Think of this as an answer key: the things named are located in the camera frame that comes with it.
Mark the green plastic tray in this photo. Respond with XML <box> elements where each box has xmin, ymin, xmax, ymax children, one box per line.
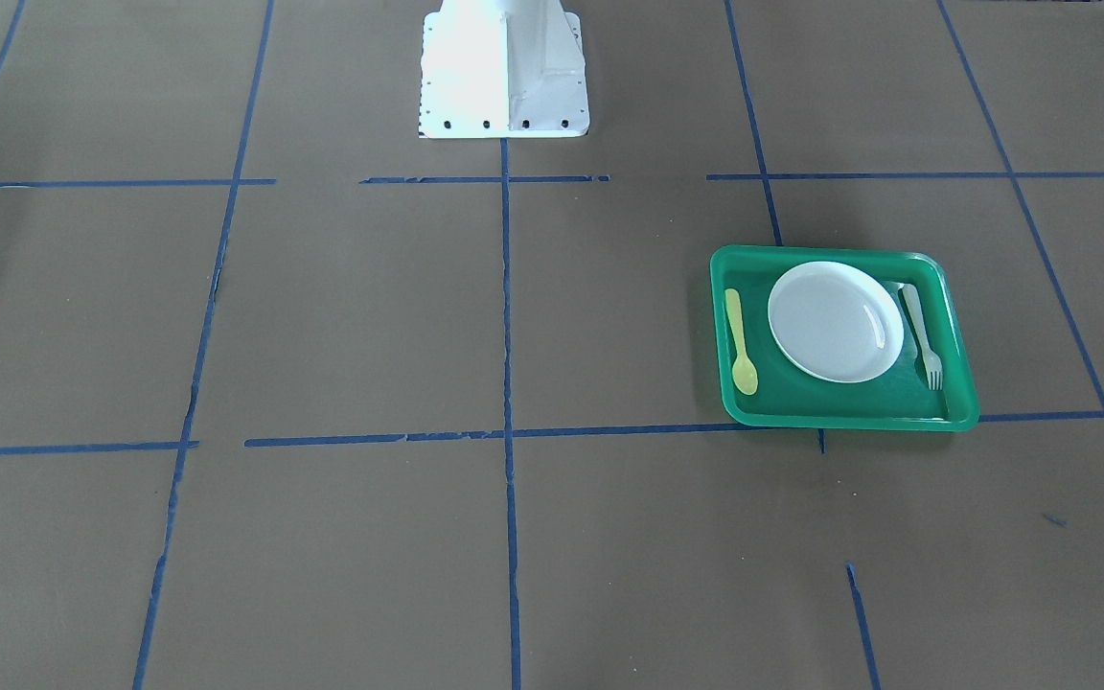
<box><xmin>710</xmin><ymin>245</ymin><xmax>978</xmax><ymax>432</ymax></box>

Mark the white round plate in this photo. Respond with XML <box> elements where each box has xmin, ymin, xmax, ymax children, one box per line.
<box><xmin>767</xmin><ymin>261</ymin><xmax>906</xmax><ymax>384</ymax></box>

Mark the yellow plastic spoon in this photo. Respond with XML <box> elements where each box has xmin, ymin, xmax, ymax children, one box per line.
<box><xmin>724</xmin><ymin>287</ymin><xmax>758</xmax><ymax>396</ymax></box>

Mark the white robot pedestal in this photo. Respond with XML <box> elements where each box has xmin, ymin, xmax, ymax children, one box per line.
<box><xmin>418</xmin><ymin>1</ymin><xmax>591</xmax><ymax>140</ymax></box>

